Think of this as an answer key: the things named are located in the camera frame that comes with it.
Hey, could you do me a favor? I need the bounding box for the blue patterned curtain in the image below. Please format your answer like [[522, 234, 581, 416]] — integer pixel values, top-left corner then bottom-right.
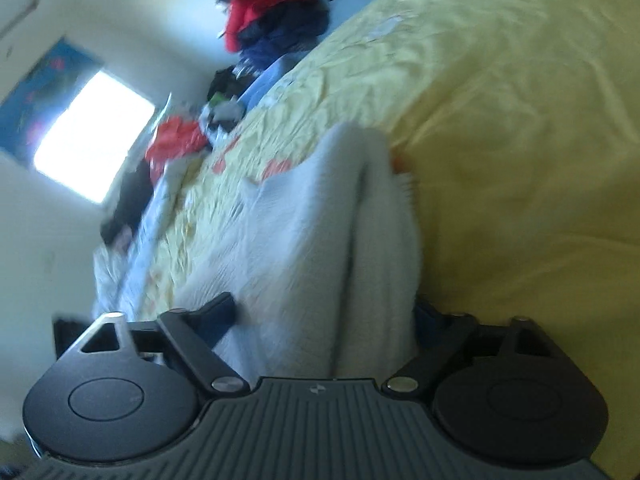
[[0, 36, 107, 162]]

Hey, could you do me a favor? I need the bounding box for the black clothes heap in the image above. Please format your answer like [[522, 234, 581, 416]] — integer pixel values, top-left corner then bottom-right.
[[100, 169, 157, 247]]

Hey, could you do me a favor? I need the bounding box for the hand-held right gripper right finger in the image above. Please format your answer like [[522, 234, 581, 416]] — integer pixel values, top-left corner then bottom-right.
[[381, 299, 556, 402]]

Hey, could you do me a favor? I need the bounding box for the window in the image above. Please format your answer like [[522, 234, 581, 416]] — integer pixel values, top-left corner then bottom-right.
[[32, 70, 156, 206]]

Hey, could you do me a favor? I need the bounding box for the grey white cloth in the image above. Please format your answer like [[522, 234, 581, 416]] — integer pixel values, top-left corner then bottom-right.
[[199, 100, 246, 141]]

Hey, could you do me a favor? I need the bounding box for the white knit sweater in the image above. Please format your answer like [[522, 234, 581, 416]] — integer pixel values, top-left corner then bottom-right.
[[172, 122, 427, 382]]

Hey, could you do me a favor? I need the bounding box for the pile of dark and red clothes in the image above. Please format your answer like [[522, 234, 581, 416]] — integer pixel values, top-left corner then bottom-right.
[[223, 0, 326, 54]]

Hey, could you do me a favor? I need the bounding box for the yellow printed bed sheet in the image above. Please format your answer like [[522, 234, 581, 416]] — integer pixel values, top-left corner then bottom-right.
[[145, 0, 640, 463]]

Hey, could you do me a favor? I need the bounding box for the light blue knit sweater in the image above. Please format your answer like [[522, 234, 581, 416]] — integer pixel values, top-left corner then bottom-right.
[[242, 35, 322, 112]]

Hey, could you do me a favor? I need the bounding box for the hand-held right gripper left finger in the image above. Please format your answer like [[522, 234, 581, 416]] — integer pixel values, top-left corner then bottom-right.
[[79, 291, 249, 402]]

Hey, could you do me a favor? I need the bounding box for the navy garment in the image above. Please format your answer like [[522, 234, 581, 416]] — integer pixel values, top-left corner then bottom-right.
[[239, 10, 327, 69]]

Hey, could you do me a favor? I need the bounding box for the white printed blanket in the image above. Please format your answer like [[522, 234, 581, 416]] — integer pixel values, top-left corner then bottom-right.
[[92, 159, 202, 322]]

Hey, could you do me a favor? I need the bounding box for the red plastic bag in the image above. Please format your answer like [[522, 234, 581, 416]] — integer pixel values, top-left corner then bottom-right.
[[145, 115, 209, 184]]

